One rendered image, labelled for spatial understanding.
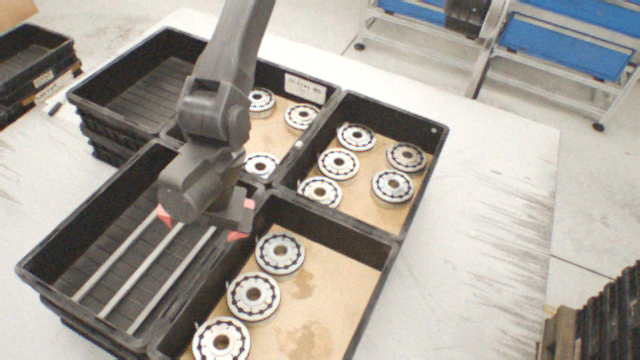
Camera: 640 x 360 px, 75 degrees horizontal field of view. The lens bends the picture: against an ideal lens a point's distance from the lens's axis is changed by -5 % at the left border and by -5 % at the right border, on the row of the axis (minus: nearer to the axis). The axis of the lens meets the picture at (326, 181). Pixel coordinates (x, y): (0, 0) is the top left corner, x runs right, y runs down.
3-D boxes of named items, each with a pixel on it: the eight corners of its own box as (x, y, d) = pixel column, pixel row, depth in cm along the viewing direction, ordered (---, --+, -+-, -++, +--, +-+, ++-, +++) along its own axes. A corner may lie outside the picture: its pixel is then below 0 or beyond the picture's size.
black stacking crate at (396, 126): (340, 121, 125) (345, 89, 117) (438, 159, 119) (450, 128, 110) (270, 219, 101) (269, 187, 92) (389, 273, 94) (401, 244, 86)
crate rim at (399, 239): (343, 94, 118) (344, 87, 117) (449, 133, 112) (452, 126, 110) (268, 193, 93) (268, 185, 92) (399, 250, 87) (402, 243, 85)
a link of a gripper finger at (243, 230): (239, 258, 72) (253, 228, 65) (195, 248, 70) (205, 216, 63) (244, 224, 76) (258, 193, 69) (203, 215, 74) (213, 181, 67)
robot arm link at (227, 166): (256, 146, 59) (221, 123, 59) (227, 175, 54) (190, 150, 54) (244, 177, 64) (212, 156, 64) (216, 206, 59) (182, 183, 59)
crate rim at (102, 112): (166, 31, 132) (165, 24, 130) (249, 60, 125) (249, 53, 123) (64, 101, 107) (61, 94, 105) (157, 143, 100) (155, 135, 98)
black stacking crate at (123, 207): (164, 171, 107) (155, 138, 99) (267, 219, 101) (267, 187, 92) (38, 300, 82) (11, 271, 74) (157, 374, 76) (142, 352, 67)
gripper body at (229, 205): (238, 228, 65) (250, 200, 60) (170, 212, 63) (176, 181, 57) (244, 195, 70) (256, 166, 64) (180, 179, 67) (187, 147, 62)
